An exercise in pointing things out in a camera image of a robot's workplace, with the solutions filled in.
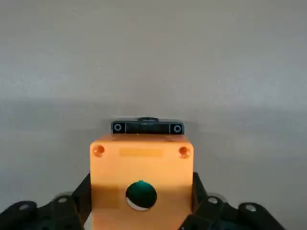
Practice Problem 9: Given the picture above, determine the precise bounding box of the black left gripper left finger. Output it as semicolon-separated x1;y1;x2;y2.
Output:
0;172;92;230

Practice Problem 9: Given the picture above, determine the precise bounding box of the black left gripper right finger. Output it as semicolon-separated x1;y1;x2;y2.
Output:
181;172;287;230

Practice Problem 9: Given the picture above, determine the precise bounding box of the green button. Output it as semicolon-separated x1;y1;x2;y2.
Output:
111;116;186;212

